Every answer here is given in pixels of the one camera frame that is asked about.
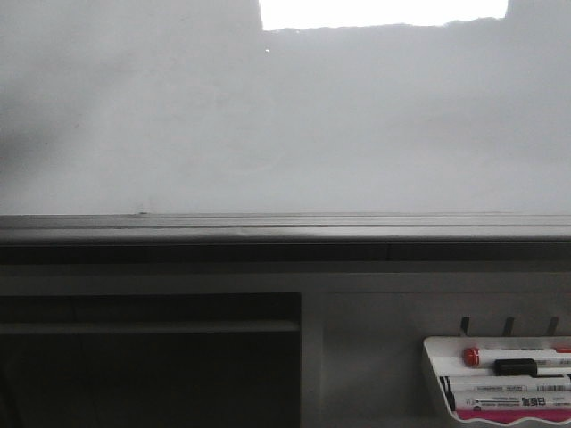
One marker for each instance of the black hook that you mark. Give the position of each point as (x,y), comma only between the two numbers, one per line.
(464,326)
(508,327)
(552,327)

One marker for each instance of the black hook right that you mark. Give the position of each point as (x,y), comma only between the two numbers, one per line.
(552,327)

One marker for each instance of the black capped white marker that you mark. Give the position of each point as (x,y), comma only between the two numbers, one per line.
(522,383)

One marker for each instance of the white whiteboard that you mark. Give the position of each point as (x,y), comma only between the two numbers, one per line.
(410,107)

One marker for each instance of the black hook middle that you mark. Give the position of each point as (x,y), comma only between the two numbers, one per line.
(508,327)

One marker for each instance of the black hook left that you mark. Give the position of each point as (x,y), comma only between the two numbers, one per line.
(464,326)

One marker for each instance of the black marker cap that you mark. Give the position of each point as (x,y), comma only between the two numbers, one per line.
(515,367)

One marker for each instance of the white marker holder tray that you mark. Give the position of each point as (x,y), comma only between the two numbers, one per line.
(443,356)

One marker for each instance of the grey whiteboard ledge tray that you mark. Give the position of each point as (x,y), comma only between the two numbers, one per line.
(148,229)

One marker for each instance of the red capped whiteboard marker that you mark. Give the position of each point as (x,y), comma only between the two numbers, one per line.
(543,357)

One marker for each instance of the white marker with label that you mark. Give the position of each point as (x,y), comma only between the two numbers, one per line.
(517,401)

